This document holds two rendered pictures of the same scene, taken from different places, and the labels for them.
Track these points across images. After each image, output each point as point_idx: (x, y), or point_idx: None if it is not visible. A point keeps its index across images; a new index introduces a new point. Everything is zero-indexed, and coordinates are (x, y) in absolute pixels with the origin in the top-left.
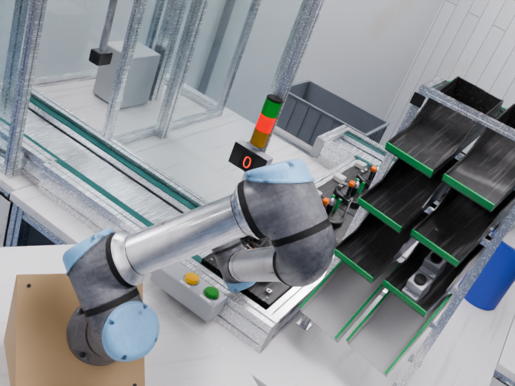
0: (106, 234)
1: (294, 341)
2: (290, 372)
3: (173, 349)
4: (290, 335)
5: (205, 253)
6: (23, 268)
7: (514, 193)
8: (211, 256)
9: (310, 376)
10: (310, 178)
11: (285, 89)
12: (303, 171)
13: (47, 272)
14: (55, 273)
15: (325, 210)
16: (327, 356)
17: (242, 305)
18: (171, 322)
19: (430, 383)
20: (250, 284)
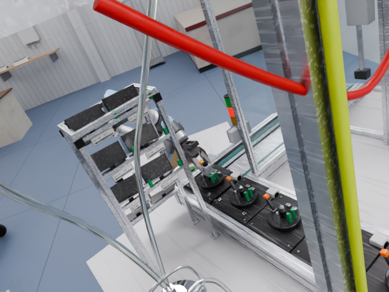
0: (154, 109)
1: (183, 216)
2: (165, 212)
3: (182, 176)
4: (187, 214)
5: (232, 171)
6: (221, 137)
7: (95, 163)
8: (215, 165)
9: (162, 221)
10: (105, 96)
11: (227, 91)
12: (105, 93)
13: (220, 142)
14: (220, 143)
15: (102, 108)
16: (172, 230)
17: (184, 179)
18: None
19: (145, 285)
20: (159, 154)
